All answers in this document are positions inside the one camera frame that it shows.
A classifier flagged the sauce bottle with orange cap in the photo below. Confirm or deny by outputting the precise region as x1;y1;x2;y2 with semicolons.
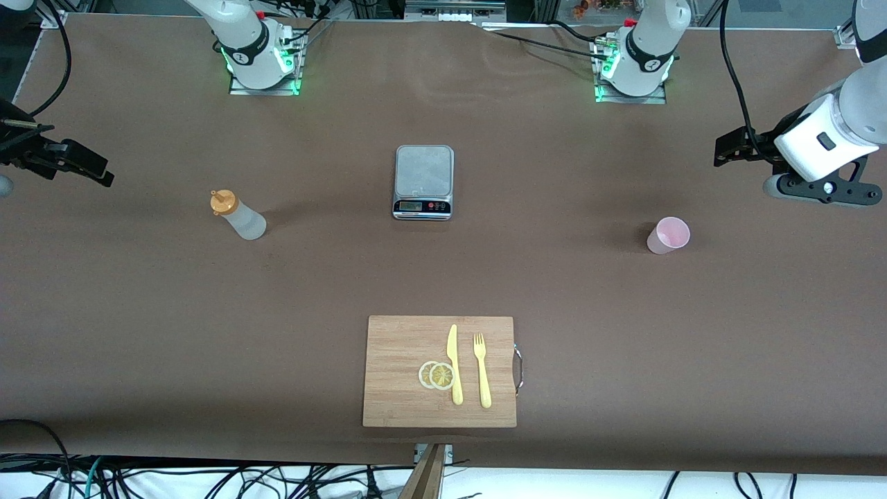
210;189;267;241

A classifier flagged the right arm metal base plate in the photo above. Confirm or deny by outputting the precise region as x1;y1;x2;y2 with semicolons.
229;28;303;96

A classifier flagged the black floor cable loop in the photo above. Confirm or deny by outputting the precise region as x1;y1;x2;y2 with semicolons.
0;419;73;499

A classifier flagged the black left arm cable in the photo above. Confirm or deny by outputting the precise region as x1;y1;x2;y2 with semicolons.
718;0;770;164

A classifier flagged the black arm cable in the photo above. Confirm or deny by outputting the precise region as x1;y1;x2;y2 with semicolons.
28;0;74;119
718;0;770;164

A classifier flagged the wooden cutting board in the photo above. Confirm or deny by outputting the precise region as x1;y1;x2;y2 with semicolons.
362;315;525;428

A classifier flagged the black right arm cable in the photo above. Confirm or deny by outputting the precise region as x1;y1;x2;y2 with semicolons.
28;0;74;119

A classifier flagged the yellow plastic fork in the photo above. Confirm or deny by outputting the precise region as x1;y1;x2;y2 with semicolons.
473;333;493;409

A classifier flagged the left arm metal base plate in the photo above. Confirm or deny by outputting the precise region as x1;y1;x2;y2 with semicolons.
594;38;668;105

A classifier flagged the yellow plastic knife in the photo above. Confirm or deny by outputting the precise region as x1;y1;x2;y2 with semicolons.
446;324;464;406

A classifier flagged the aluminium frame with power strip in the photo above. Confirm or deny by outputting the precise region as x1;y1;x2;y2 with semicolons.
404;0;508;23

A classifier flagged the green floor cable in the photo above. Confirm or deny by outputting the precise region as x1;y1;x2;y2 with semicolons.
80;456;106;499

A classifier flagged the silver digital kitchen scale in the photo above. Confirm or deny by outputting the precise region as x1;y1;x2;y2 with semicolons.
392;144;455;221

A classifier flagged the black cable on table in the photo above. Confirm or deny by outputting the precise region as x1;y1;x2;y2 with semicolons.
550;19;617;49
480;28;605;62

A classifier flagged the pink plastic cup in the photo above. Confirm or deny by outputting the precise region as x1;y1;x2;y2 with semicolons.
647;216;691;255

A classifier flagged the wooden post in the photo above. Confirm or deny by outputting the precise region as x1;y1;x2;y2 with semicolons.
398;444;448;499

